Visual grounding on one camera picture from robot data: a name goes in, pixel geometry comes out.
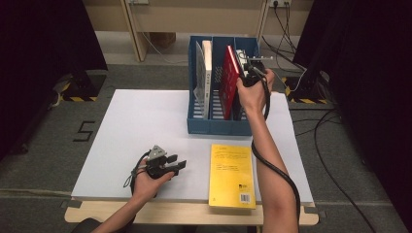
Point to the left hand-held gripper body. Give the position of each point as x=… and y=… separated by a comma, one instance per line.
x=157, y=165

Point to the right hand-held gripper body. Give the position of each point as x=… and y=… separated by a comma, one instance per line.
x=252, y=73

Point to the teal blue book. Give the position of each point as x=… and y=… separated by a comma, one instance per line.
x=240, y=56

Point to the red book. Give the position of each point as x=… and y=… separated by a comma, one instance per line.
x=228, y=84

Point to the white picture-grid book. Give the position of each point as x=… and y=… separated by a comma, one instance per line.
x=207, y=77

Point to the blue plastic file rack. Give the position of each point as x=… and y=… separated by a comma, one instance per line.
x=207, y=127

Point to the yellow book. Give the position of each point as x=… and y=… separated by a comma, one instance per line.
x=231, y=181

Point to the person's right hand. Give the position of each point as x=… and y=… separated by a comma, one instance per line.
x=256, y=97

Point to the person's left hand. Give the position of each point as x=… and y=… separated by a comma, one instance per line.
x=147, y=187

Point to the white board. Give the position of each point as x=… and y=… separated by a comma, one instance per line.
x=145, y=129

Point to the light wooden table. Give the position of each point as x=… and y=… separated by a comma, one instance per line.
x=181, y=213

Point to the black stand base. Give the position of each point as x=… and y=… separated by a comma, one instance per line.
x=307, y=90
x=84, y=85

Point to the beige wooden desk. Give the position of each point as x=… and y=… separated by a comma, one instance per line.
x=194, y=16

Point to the cardboard box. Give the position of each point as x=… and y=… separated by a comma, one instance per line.
x=163, y=39

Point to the black curtain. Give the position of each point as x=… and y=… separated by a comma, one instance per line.
x=372, y=64
x=39, y=48

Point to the white wall socket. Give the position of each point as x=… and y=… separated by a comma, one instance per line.
x=280, y=2
x=139, y=1

